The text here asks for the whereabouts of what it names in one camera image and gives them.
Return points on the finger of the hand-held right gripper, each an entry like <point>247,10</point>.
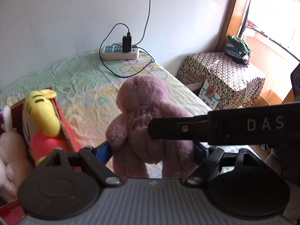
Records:
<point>178,129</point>

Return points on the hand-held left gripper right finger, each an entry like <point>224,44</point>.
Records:
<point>198,154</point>

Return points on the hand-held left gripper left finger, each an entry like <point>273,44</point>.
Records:
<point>104,151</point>

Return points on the red cardboard box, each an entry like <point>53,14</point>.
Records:
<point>70,138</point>

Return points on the mauve bear plush toy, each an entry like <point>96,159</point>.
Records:
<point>145,98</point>

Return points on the yellow plush toy red shirt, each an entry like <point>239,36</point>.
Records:
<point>44,117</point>

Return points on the white bunny plush toy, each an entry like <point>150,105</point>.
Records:
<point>11,150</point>

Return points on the person's right hand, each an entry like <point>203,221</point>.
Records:
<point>271,165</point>

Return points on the white blue step stool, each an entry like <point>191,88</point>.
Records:
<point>211,96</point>

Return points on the brown cardboard box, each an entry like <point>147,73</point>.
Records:
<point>269,97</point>

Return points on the small cloth-covered table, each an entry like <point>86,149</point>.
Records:
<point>234,79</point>

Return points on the white paper strip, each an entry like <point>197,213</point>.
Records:
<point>215,63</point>

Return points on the cartoon printed bed sheet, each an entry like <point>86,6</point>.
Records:
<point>77,75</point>

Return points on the green cloth bundle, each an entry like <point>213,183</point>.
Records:
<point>239,46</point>

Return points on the white power strip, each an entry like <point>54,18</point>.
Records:
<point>114,55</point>

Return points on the black charger adapter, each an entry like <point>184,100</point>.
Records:
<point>126,43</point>

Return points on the black balcony railing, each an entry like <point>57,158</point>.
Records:
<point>245,11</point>

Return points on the wooden door frame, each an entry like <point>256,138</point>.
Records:
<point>230,16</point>

